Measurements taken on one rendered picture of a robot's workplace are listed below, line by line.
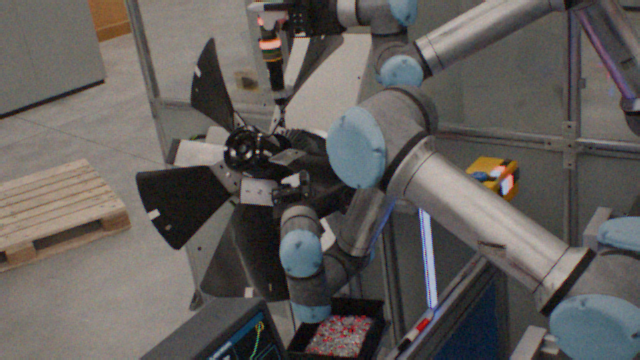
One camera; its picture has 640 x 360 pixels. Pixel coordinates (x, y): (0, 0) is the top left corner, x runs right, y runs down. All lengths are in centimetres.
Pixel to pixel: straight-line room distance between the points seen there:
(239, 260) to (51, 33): 580
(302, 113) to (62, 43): 552
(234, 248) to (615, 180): 109
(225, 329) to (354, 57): 114
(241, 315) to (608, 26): 95
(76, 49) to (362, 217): 628
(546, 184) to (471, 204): 122
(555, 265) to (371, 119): 33
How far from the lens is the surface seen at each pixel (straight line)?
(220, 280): 176
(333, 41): 176
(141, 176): 198
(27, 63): 733
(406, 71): 140
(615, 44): 166
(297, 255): 134
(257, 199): 179
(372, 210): 138
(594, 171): 224
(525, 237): 109
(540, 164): 229
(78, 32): 752
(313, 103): 207
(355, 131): 111
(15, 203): 489
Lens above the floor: 185
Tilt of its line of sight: 24 degrees down
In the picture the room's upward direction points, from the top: 9 degrees counter-clockwise
